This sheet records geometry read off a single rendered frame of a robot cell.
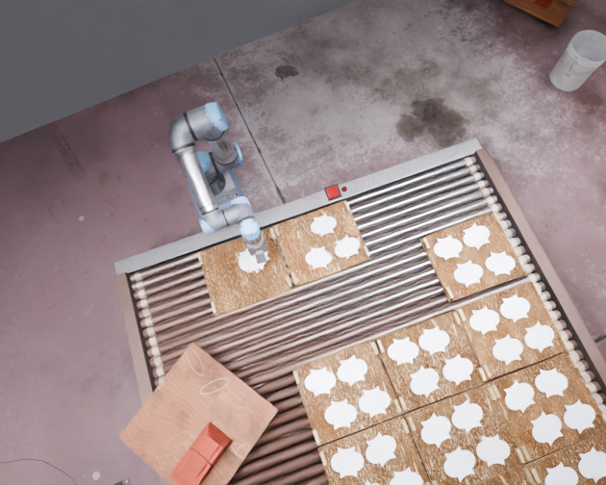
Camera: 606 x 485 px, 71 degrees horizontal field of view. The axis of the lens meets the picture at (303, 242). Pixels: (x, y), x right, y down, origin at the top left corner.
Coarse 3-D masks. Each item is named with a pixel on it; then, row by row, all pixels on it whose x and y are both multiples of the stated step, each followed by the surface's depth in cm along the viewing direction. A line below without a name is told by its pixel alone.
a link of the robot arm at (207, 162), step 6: (198, 156) 208; (204, 156) 207; (210, 156) 208; (204, 162) 206; (210, 162) 207; (204, 168) 206; (210, 168) 208; (216, 168) 209; (210, 174) 211; (216, 174) 213; (210, 180) 215
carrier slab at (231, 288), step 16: (240, 240) 222; (272, 240) 221; (208, 256) 220; (224, 256) 220; (272, 256) 219; (208, 272) 217; (224, 272) 217; (240, 272) 217; (272, 272) 216; (288, 272) 216; (208, 288) 215; (224, 288) 215; (240, 288) 214; (256, 288) 214; (272, 288) 214; (288, 288) 213; (224, 304) 212; (240, 304) 212
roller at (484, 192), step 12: (480, 192) 226; (492, 192) 227; (444, 204) 225; (456, 204) 225; (408, 216) 225; (420, 216) 224; (372, 228) 224; (384, 228) 222; (204, 288) 218; (168, 300) 216; (180, 300) 215; (192, 300) 217; (144, 312) 214; (156, 312) 215
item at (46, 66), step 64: (0, 0) 3; (64, 0) 3; (128, 0) 3; (192, 0) 3; (256, 0) 3; (320, 0) 4; (0, 64) 3; (64, 64) 3; (128, 64) 3; (192, 64) 4; (0, 128) 3
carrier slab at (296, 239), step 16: (336, 208) 225; (288, 224) 224; (304, 224) 223; (336, 224) 222; (352, 224) 222; (288, 240) 221; (304, 240) 221; (320, 240) 220; (336, 240) 220; (288, 256) 218; (304, 256) 218; (336, 256) 217; (352, 256) 217; (304, 272) 215; (320, 272) 215; (336, 272) 216
